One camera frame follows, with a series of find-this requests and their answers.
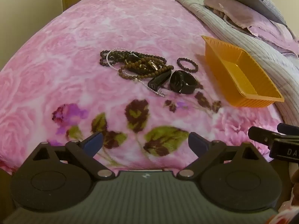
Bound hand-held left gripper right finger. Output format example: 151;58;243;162
176;132;269;181

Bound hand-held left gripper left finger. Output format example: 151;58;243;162
32;132;115;181

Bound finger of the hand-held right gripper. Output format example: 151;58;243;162
248;126;281;148
277;122;299;136

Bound black wrist watch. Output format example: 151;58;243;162
169;70;199;95

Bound orange plastic tray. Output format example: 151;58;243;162
201;35;285;108

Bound white pearl necklace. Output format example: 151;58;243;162
106;49;166;97

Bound black fitness band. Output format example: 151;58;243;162
148;66;174;91

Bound brown bead necklace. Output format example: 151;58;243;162
100;49;174;81

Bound dark bead bracelet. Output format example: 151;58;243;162
177;57;199;73

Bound red white patterned cloth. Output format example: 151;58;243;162
264;205;299;224

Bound grey striped duvet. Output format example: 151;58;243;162
173;0;299;131

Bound pink floral blanket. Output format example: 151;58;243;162
0;0;288;175

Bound pink pillow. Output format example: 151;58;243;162
203;0;299;56

